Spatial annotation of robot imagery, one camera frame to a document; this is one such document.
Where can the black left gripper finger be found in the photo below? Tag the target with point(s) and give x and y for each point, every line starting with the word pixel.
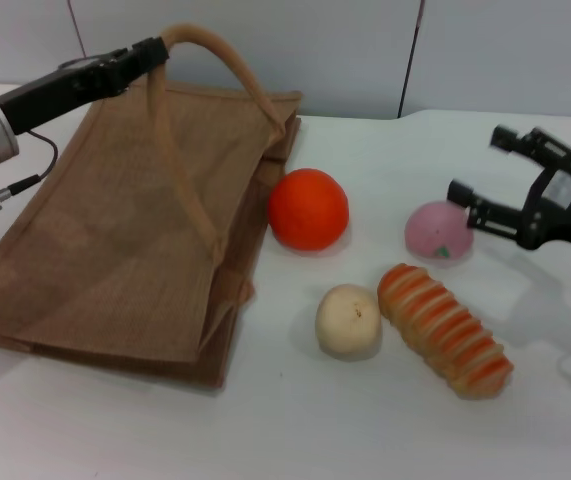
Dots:
pixel 151 54

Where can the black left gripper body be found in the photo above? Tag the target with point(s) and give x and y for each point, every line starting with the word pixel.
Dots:
pixel 65 90

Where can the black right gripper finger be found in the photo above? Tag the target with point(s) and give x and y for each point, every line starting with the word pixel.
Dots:
pixel 490 212
pixel 530 142

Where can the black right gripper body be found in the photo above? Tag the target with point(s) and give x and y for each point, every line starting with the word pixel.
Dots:
pixel 560 200

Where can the brown jute handbag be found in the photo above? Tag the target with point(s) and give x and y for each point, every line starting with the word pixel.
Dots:
pixel 115 225

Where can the cream egg yolk pastry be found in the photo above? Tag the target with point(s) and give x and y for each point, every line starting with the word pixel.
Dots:
pixel 347 320

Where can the pink peach bun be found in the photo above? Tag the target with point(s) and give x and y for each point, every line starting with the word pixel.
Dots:
pixel 435 232

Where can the orange striped bread roll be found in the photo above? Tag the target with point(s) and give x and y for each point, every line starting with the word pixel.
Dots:
pixel 442 332

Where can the orange fruit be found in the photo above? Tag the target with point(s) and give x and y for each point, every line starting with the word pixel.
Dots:
pixel 309 209

